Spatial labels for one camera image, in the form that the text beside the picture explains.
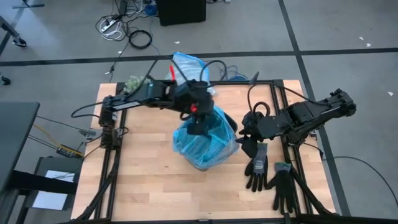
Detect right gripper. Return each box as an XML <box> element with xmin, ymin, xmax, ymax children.
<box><xmin>235</xmin><ymin>111</ymin><xmax>286</xmax><ymax>159</ymax></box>

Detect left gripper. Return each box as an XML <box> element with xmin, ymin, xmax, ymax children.
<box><xmin>174</xmin><ymin>80</ymin><xmax>215</xmax><ymax>138</ymax></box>

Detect light blue trash bag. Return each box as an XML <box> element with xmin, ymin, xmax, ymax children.
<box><xmin>172</xmin><ymin>105</ymin><xmax>240</xmax><ymax>170</ymax></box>

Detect dark grey trash bin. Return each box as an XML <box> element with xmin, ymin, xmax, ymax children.
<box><xmin>186</xmin><ymin>110</ymin><xmax>239</xmax><ymax>171</ymax></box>

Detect translucent trash bag blue hem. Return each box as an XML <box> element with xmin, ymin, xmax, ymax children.
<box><xmin>169</xmin><ymin>52</ymin><xmax>217</xmax><ymax>96</ymax></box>

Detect grey-backed work glove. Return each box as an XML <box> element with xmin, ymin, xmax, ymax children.
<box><xmin>244</xmin><ymin>141</ymin><xmax>270</xmax><ymax>192</ymax></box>

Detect black work glove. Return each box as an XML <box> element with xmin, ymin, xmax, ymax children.
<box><xmin>266</xmin><ymin>161</ymin><xmax>298</xmax><ymax>215</ymax></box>

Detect green artificial plant in pot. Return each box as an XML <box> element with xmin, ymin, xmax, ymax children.
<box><xmin>124</xmin><ymin>75</ymin><xmax>152</xmax><ymax>94</ymax></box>

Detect black box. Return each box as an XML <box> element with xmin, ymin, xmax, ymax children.
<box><xmin>156</xmin><ymin>0</ymin><xmax>207</xmax><ymax>27</ymax></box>

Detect small circuit board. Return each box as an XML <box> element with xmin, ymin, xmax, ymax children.
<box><xmin>56</xmin><ymin>144</ymin><xmax>85</xmax><ymax>159</ymax></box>

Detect white power strip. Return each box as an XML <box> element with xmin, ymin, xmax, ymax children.
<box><xmin>99</xmin><ymin>18</ymin><xmax>121</xmax><ymax>32</ymax></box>

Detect white paper sheet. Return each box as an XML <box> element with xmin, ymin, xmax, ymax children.
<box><xmin>32</xmin><ymin>169</ymin><xmax>76</xmax><ymax>212</ymax></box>

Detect dark side table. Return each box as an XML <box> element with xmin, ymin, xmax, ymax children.
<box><xmin>0</xmin><ymin>101</ymin><xmax>40</xmax><ymax>194</ymax></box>

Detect grey table leg with caster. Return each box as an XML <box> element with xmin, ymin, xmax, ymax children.
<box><xmin>0</xmin><ymin>15</ymin><xmax>27</xmax><ymax>48</ymax></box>

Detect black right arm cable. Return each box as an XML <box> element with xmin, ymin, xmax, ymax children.
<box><xmin>247</xmin><ymin>82</ymin><xmax>312</xmax><ymax>116</ymax></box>

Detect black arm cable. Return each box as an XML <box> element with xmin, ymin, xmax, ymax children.
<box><xmin>247</xmin><ymin>82</ymin><xmax>312</xmax><ymax>116</ymax></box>
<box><xmin>70</xmin><ymin>57</ymin><xmax>228</xmax><ymax>119</ymax></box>

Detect red wire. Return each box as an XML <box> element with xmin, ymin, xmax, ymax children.
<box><xmin>169</xmin><ymin>64</ymin><xmax>198</xmax><ymax>113</ymax></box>

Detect thin blue cable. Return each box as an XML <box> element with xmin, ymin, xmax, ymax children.
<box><xmin>217</xmin><ymin>65</ymin><xmax>249</xmax><ymax>82</ymax></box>

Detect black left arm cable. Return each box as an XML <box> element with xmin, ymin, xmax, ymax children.
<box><xmin>70</xmin><ymin>57</ymin><xmax>228</xmax><ymax>119</ymax></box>

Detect long black floor cable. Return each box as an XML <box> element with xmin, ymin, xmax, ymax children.
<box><xmin>322</xmin><ymin>155</ymin><xmax>398</xmax><ymax>208</ymax></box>

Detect coiled black cable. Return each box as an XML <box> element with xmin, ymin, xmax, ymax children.
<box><xmin>128</xmin><ymin>29</ymin><xmax>153</xmax><ymax>50</ymax></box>

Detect white cable bundle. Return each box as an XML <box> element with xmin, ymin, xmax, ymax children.
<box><xmin>101</xmin><ymin>26</ymin><xmax>124</xmax><ymax>41</ymax></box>

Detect blue cable bundle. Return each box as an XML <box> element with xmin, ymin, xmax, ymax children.
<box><xmin>143</xmin><ymin>2</ymin><xmax>159</xmax><ymax>16</ymax></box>

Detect yellow cable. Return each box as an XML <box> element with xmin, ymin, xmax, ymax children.
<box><xmin>33</xmin><ymin>123</ymin><xmax>63</xmax><ymax>147</ymax></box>

